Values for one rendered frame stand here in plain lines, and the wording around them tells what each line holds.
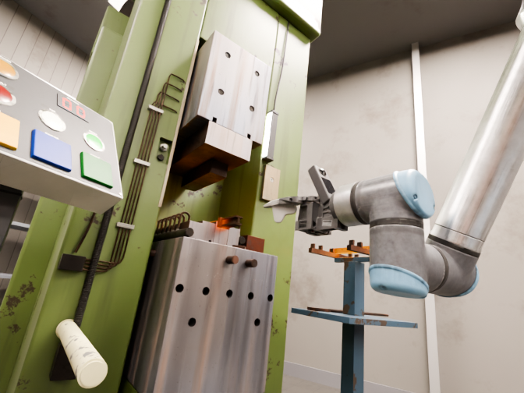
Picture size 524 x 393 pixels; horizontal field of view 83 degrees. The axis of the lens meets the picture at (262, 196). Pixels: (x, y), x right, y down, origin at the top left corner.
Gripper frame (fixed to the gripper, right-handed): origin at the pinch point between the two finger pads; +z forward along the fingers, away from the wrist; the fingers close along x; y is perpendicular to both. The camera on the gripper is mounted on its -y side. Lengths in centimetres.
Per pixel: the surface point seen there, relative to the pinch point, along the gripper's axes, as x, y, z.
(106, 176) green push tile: -41.5, 0.0, 16.9
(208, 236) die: -4.5, 5.7, 32.8
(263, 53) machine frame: 16, -97, 47
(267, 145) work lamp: 23, -45, 43
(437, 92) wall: 250, -207, 52
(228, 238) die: 3.2, 4.7, 32.8
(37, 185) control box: -53, 6, 15
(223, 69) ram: -11, -61, 33
